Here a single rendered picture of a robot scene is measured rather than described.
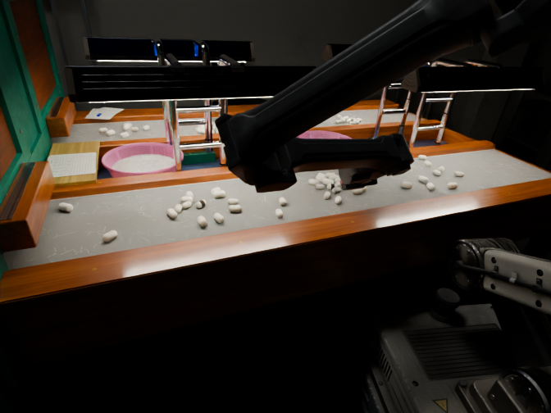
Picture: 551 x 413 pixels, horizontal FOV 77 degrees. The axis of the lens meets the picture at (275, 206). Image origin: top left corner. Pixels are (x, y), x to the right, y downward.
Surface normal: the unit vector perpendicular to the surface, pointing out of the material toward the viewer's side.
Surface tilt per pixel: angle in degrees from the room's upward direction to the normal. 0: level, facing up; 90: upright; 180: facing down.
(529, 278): 90
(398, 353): 0
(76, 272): 0
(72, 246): 0
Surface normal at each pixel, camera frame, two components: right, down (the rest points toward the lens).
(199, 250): 0.07, -0.85
